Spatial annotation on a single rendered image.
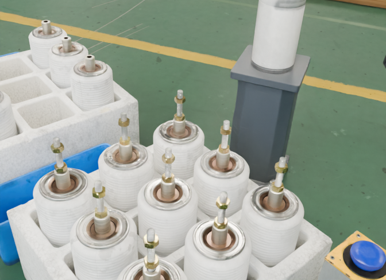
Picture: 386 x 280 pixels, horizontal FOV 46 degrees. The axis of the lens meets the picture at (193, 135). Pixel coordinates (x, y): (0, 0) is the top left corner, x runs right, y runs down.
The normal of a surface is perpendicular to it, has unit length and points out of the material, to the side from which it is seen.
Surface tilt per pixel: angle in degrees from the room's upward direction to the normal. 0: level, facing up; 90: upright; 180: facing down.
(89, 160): 88
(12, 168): 90
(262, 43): 90
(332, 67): 0
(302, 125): 0
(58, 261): 0
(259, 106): 90
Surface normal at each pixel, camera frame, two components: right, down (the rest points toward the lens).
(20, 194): 0.63, 0.45
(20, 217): 0.04, -0.80
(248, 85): -0.36, 0.54
